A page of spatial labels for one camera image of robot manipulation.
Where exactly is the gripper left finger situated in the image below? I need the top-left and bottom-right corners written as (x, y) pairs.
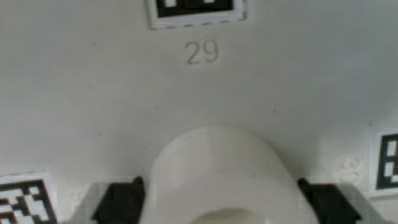
top-left (93, 176), bottom-right (146, 224)

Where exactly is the white cylindrical table leg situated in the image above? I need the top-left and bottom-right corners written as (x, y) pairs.
top-left (141, 126), bottom-right (317, 224)

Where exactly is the white round table top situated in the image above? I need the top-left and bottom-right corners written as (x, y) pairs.
top-left (0, 0), bottom-right (398, 224)

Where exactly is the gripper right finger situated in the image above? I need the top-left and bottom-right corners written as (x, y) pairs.
top-left (297, 178), bottom-right (363, 224)

